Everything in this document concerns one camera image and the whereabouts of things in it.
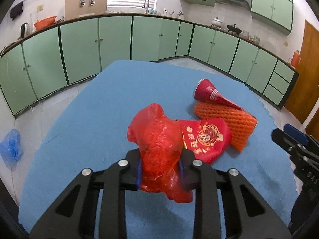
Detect orange thermos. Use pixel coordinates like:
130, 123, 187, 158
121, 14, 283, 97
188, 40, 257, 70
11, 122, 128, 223
291, 50, 301, 67

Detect steel kettle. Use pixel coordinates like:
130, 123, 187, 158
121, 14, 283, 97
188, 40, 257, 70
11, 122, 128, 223
20, 22, 30, 39

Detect chrome sink faucet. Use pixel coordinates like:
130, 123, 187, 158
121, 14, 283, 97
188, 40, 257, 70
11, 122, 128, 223
142, 0, 150, 14

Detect red plastic bag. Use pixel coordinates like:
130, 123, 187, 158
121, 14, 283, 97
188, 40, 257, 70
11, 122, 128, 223
127, 103, 193, 203

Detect cardboard box with scale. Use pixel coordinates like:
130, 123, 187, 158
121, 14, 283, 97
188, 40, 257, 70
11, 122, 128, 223
64, 0, 108, 20

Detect white cooking pot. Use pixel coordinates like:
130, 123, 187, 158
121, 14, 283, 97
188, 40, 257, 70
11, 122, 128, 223
211, 17, 223, 29

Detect green base kitchen cabinets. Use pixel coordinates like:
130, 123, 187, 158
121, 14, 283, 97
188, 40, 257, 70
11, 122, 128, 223
1, 14, 298, 116

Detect blue table cloth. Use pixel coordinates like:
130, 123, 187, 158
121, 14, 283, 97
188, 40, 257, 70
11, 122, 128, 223
18, 61, 298, 231

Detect orange plastic basket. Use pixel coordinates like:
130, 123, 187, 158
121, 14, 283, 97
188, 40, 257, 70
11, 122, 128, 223
33, 16, 56, 31

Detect black wok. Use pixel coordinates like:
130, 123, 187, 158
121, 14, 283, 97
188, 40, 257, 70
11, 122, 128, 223
227, 24, 242, 36

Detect dark hanging towel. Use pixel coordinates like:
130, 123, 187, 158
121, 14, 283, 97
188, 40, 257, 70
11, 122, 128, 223
10, 1, 23, 21

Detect blue plastic bag on floor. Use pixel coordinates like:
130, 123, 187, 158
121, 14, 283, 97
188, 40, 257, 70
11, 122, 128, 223
1, 129, 23, 168

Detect brown wooden door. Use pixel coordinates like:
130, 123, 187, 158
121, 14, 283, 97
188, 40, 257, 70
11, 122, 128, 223
284, 21, 318, 123

